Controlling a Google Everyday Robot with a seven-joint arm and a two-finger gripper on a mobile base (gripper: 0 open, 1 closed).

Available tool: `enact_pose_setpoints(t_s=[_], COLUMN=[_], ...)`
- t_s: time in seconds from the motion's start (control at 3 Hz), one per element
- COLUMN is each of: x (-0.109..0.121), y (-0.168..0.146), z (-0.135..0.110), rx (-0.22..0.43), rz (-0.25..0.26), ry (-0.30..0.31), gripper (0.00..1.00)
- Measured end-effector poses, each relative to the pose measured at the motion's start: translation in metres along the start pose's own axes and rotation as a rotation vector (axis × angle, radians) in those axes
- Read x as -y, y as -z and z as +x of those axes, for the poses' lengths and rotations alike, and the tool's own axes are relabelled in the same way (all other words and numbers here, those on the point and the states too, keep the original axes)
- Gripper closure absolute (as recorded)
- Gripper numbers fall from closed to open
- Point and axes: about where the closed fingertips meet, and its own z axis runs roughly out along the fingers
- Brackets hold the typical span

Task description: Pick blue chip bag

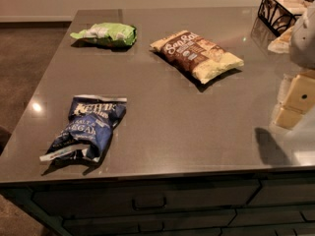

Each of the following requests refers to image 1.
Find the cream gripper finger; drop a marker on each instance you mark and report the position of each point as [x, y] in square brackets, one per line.
[301, 92]
[286, 117]

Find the blue Kettle chip bag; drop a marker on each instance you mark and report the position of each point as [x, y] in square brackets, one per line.
[91, 121]

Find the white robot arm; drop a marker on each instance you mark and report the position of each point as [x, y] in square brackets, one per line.
[301, 49]

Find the brown and yellow chip bag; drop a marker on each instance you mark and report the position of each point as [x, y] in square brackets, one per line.
[201, 58]

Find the green chip bag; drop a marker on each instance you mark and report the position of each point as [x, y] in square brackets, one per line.
[108, 35]

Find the cream snack packet by basket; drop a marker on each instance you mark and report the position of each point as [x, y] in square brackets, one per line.
[281, 44]

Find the grey counter cabinet with drawers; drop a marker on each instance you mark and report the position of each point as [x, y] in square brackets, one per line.
[239, 205]

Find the black wire basket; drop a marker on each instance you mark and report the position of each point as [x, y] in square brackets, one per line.
[280, 15]

